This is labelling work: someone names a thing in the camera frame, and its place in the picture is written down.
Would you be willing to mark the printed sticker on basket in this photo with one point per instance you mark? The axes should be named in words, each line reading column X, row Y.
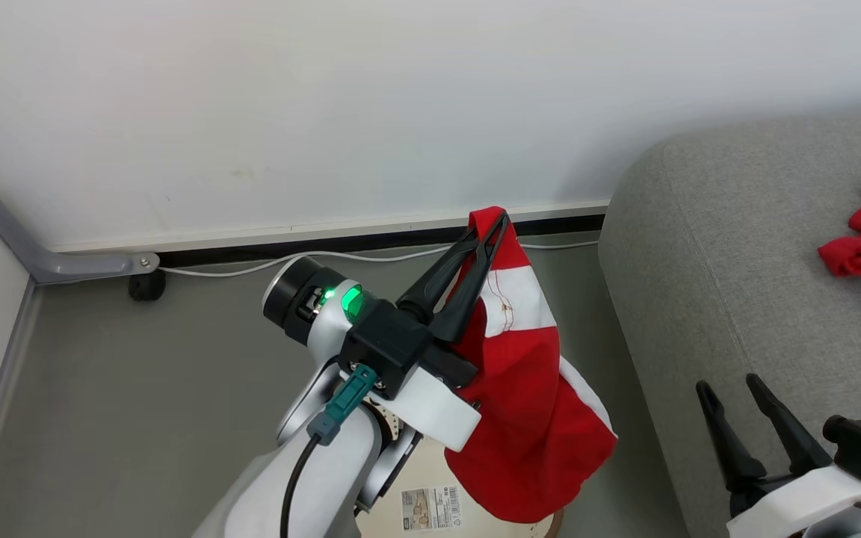
column 430, row 508

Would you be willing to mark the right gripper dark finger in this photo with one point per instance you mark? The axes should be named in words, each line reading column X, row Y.
column 729, row 448
column 789, row 433

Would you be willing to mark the grey fabric sofa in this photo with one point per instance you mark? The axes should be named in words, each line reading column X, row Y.
column 737, row 261

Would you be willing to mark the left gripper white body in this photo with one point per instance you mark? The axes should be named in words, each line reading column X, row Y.
column 434, row 407

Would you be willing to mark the cream perforated laundry basket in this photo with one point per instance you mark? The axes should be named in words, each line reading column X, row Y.
column 423, row 474

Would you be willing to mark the grey skirting trim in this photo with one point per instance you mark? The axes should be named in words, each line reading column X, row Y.
column 1, row 411

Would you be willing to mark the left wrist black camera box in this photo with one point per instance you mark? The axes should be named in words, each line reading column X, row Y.
column 386, row 344

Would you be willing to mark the left white grey robot arm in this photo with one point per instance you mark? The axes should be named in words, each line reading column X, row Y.
column 326, row 486

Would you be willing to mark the white baseboard strip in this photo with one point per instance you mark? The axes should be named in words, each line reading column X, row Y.
column 326, row 228

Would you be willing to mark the right white grey robot arm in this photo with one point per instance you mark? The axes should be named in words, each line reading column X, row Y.
column 860, row 523

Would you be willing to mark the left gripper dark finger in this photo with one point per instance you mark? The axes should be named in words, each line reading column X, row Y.
column 468, row 299
column 442, row 269

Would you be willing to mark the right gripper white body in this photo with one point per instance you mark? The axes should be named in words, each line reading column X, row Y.
column 797, row 504

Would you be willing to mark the small black caster wheel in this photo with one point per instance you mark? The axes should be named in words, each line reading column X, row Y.
column 146, row 286

